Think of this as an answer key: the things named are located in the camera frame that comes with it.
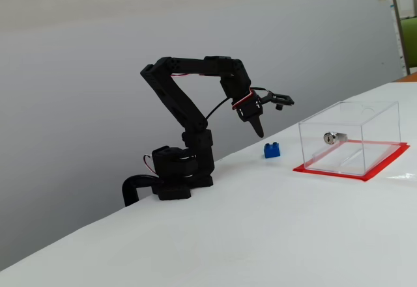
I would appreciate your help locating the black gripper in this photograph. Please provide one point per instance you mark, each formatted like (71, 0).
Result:
(249, 110)

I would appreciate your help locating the green panel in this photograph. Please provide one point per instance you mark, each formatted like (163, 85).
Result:
(410, 43)

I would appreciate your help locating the red tape rectangle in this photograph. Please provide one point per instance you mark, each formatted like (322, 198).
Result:
(384, 161)

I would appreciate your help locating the blue lego brick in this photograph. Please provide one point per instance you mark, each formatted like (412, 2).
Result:
(272, 152)

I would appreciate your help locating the transparent acrylic box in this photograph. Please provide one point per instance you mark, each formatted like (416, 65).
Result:
(332, 117)

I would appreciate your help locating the silver cam lock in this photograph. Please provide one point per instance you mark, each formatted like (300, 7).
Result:
(329, 138)

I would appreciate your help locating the white box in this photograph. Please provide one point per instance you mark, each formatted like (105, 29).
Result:
(405, 4)

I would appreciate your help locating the grey metal shelf post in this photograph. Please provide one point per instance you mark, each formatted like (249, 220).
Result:
(399, 23)

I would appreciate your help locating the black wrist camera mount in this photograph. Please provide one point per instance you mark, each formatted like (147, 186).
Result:
(280, 98)

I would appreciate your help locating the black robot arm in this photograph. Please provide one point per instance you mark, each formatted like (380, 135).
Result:
(169, 95)

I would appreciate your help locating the orange wooden table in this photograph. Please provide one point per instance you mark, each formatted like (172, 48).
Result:
(408, 77)

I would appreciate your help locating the black table clamp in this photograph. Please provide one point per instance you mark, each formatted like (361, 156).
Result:
(128, 189)

